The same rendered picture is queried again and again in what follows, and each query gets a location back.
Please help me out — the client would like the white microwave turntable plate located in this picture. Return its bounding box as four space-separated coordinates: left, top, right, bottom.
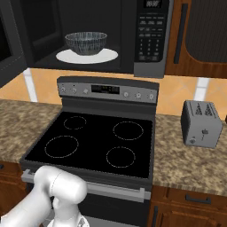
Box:
55 47 120 66

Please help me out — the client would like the brown wooden drawer front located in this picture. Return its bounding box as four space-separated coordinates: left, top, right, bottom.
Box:
0 160 28 191
151 184 227 211

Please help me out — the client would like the black microwave oven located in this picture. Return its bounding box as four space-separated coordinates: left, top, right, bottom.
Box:
12 0 176 80

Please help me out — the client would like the black and grey stove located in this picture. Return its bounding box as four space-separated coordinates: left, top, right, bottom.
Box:
19 75 160 227

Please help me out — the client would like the black microwave door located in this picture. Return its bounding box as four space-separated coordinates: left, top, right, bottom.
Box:
0 0 29 89

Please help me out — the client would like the black cupboard door handle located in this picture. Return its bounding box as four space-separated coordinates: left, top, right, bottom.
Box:
151 205 160 227

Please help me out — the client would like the brown cupboard door dark panel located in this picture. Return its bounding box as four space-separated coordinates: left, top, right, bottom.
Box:
164 0 227 80

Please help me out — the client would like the grey oven door handle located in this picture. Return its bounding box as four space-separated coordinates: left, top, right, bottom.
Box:
20 168 152 204

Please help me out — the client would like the long black cupboard handle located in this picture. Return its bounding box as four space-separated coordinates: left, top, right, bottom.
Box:
173 3 190 65

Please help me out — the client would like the brown wooden cupboard door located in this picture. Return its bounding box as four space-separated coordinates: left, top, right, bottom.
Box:
0 180 32 218
146 201 227 227

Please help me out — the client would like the grey toaster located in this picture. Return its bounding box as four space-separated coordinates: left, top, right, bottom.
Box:
180 99 223 149

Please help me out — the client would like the dark patterned glass bowl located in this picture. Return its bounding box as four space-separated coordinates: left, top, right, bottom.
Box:
64 31 108 57

